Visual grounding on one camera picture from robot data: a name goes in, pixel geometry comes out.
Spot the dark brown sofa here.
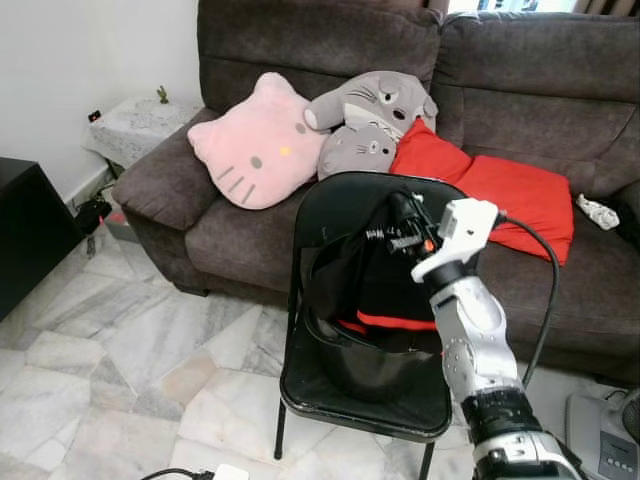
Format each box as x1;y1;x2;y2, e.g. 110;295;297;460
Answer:
112;0;640;386

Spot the large grey Totoro cushion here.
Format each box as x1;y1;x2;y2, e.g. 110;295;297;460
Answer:
303;70;439;136

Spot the pink Hello Kitty cushion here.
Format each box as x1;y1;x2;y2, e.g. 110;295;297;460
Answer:
187;72;331;211

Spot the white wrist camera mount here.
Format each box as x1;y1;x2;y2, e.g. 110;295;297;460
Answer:
212;463;251;480
411;198;500;284

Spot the small grey Totoro cushion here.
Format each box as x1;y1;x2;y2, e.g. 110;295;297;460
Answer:
317;120;401;181

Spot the black shirt with red stripe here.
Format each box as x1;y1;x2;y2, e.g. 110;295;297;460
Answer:
300;190;446;401

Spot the black folding chair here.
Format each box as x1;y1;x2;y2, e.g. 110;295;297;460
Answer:
273;170;471;480

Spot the small white soft toy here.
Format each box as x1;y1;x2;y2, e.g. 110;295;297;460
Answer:
575;193;613;231

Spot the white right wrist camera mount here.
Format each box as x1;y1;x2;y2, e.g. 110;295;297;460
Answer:
411;198;500;284

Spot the black TV console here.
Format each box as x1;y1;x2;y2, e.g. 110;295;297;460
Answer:
0;157;83;321

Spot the red cushion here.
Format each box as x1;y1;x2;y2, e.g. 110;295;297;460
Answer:
455;155;576;267
388;115;473;186

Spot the grey standing fan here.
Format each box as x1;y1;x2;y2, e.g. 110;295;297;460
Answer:
563;388;640;480

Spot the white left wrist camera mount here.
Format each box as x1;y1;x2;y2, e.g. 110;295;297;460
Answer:
212;463;251;480

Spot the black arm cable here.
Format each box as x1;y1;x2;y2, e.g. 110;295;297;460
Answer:
495;210;559;389
140;467;216;480

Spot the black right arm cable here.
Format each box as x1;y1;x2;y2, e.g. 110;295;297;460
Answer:
495;210;559;389

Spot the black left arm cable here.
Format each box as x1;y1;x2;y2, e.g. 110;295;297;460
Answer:
140;467;216;480

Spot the side table with lace cloth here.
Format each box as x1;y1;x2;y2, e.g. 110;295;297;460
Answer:
83;95;204;169

